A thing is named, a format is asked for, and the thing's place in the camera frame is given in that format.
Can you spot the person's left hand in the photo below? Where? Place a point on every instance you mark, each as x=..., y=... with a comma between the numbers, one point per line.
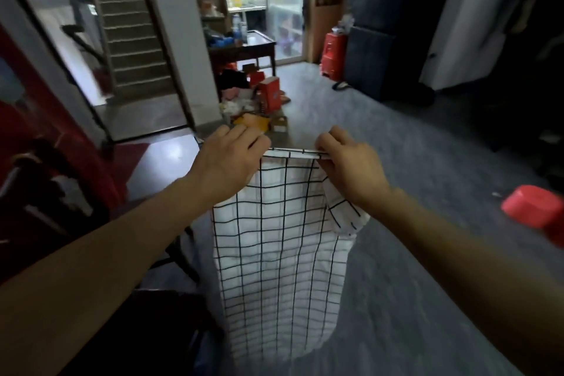
x=229, y=164

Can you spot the person's right hand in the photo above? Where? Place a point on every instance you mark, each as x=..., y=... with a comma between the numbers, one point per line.
x=354, y=173

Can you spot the person's left forearm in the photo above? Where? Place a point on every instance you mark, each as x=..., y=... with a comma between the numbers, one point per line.
x=88, y=279

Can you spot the person's right forearm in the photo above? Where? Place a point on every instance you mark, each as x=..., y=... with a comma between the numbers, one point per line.
x=476, y=279

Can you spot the white plastic bag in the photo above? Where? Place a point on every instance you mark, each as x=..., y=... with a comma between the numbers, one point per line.
x=235, y=104

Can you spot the small cardboard box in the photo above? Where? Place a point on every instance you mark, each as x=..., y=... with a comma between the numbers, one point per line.
x=279, y=123

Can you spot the red gift box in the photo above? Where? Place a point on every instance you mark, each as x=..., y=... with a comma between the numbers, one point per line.
x=269, y=96

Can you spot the black slipper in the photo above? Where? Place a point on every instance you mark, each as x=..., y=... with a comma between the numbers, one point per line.
x=340, y=86

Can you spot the red door mat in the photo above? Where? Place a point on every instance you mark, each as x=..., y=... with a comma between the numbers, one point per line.
x=125, y=160

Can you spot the dark refrigerator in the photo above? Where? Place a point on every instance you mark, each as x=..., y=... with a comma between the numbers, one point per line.
x=374, y=54

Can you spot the blue plastic container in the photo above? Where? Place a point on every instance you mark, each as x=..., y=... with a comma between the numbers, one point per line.
x=222, y=41

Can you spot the dark wooden side table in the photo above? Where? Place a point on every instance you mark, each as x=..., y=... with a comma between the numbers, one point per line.
x=255, y=43

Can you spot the wooden cupboard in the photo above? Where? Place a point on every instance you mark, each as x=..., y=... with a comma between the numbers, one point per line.
x=319, y=32

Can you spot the staircase with railing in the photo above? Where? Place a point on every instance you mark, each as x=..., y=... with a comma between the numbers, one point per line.
x=132, y=36

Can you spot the glass sliding door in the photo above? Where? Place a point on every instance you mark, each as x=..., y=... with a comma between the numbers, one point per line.
x=284, y=1

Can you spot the dark wooden chair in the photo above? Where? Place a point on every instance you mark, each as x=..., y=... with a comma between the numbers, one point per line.
x=66, y=221

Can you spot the dark chair with garment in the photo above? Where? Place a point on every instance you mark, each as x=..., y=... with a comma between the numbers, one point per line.
x=528, y=80

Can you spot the large red upright panel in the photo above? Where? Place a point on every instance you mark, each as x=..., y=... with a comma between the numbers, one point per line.
x=17, y=124

